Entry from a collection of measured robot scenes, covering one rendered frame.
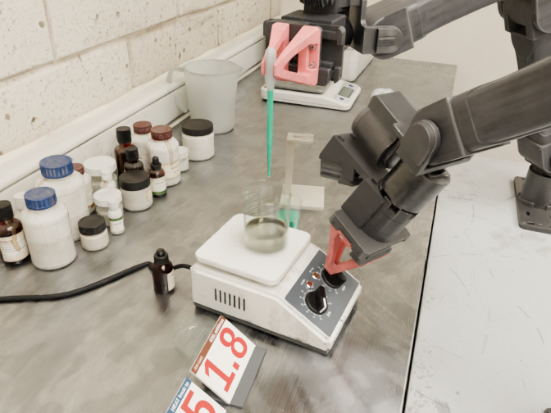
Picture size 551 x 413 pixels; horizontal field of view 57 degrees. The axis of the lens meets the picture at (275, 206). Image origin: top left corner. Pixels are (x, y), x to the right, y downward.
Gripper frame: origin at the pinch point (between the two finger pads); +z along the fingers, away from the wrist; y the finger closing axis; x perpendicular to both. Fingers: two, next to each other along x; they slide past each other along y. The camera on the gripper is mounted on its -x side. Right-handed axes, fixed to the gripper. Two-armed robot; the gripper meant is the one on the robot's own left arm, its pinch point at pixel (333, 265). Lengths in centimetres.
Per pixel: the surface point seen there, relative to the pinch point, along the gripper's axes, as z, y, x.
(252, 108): 28, -46, -58
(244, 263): 2.7, 10.4, -5.8
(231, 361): 7.4, 16.5, 3.4
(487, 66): 1, -136, -45
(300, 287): 1.6, 5.9, 0.3
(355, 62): 14, -85, -61
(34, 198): 15.6, 24.3, -31.0
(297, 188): 13.0, -20.9, -21.0
